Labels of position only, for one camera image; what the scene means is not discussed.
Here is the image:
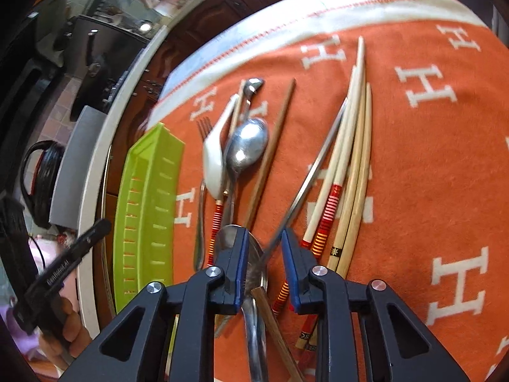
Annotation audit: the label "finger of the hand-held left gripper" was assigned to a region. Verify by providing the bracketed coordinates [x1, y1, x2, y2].
[71, 219, 113, 262]

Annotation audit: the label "metal spoon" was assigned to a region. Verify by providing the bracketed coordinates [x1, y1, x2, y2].
[220, 118, 270, 231]
[217, 225, 269, 382]

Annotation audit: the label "person's left hand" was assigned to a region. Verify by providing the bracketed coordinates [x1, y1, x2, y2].
[40, 298, 95, 370]

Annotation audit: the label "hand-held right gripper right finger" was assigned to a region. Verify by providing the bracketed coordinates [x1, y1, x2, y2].
[280, 229, 470, 382]

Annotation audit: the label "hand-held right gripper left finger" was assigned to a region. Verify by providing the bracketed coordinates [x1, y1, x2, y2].
[59, 229, 250, 382]

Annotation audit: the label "black round coiled rings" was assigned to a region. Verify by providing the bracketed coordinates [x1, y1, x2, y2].
[21, 141, 66, 230]

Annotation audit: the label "orange lettered blanket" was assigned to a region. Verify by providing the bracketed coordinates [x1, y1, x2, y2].
[149, 0, 509, 382]

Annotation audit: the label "green plastic utensil tray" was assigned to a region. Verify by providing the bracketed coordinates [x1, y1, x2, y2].
[113, 123, 186, 313]

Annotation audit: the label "metal fork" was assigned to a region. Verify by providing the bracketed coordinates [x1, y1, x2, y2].
[193, 117, 214, 271]

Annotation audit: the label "plain bamboo chopstick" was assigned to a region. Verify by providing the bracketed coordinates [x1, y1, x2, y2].
[338, 83, 373, 279]

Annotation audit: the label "brown wooden chopstick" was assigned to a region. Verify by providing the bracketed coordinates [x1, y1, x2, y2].
[250, 286, 307, 382]
[242, 79, 297, 228]

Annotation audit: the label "white ceramic spoon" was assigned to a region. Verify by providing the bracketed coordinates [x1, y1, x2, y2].
[203, 95, 240, 200]

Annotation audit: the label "red-coiled bamboo chopstick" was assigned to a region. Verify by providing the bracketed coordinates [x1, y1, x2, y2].
[205, 95, 241, 270]

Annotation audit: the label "star-marked bamboo chopstick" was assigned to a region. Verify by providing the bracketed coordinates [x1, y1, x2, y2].
[326, 88, 367, 272]

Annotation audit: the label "red patterned chopsticks on cloth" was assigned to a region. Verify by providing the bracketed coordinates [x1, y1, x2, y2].
[241, 78, 265, 117]

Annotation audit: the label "metal chopstick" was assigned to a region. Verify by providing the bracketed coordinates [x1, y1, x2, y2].
[258, 97, 349, 267]

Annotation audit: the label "red-banded bamboo chopstick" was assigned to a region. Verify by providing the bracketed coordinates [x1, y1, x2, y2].
[272, 66, 359, 315]
[294, 36, 366, 351]

